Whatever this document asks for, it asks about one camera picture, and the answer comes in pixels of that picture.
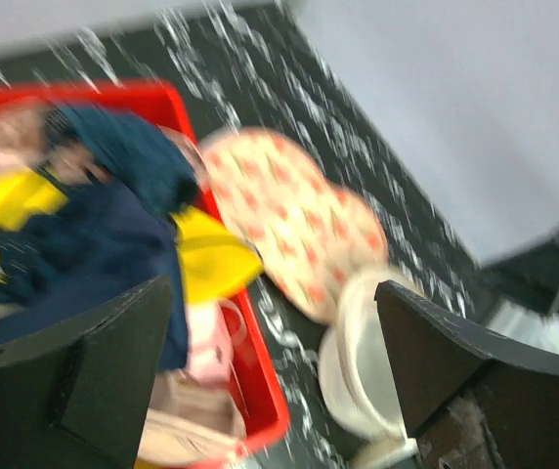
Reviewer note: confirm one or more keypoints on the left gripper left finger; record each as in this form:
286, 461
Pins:
76, 394

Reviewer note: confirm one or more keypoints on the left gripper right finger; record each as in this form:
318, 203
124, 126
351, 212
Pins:
471, 397

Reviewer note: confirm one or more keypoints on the white mesh laundry bag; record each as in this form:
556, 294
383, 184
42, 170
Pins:
355, 375

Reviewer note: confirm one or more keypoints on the dark navy plain bra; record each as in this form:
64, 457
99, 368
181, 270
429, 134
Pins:
98, 245

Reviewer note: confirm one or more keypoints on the navy blue lace bra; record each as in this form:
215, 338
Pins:
87, 143

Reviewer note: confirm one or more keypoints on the beige bra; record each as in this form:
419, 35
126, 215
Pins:
188, 423

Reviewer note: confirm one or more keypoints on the light pink bra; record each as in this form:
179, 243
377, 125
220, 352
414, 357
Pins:
214, 328

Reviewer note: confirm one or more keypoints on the shiny pink satin bra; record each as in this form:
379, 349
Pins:
22, 138

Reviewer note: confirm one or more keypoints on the red plastic bin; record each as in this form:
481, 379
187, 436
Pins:
254, 384

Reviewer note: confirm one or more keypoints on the floral pink oven mitt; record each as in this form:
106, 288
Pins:
311, 234

